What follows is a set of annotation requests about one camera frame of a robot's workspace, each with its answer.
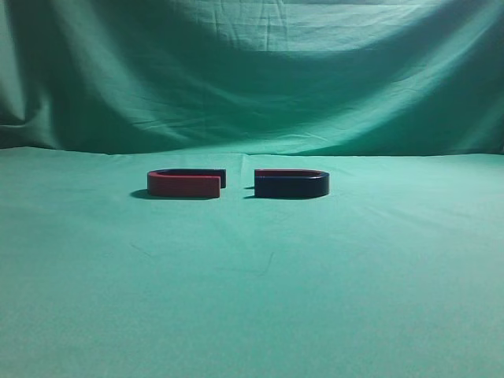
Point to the blue-red horseshoe magnet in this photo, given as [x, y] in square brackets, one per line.
[290, 183]

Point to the left red-blue horseshoe magnet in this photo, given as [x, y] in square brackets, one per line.
[186, 183]

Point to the green cloth backdrop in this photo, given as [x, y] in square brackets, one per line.
[396, 272]

